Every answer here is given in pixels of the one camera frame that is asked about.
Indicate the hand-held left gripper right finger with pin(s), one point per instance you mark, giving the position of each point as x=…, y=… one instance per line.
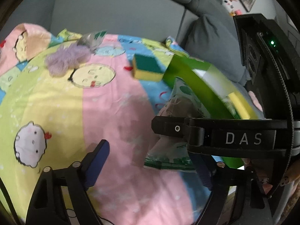
x=206, y=173

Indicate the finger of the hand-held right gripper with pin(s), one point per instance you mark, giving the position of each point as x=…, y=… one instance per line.
x=168, y=127

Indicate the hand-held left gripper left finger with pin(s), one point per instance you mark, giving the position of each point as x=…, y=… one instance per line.
x=98, y=159

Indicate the green print scrubber bag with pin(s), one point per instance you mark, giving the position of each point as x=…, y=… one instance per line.
x=90, y=41
x=178, y=107

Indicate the yellow green sponge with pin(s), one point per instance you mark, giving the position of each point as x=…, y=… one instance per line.
x=146, y=72
x=239, y=105

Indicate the green box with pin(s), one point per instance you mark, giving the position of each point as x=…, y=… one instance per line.
x=201, y=91

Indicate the purple mesh bath pouf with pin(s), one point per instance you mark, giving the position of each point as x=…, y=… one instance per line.
x=63, y=61

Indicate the person's right hand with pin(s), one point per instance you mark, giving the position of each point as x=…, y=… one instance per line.
x=267, y=188

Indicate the cartoon printed blanket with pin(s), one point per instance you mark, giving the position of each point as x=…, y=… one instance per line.
x=105, y=112

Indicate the grey sofa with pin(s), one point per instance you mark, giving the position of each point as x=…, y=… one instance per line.
x=117, y=4

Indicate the grey ribbed cushion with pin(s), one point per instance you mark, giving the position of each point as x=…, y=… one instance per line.
x=30, y=4

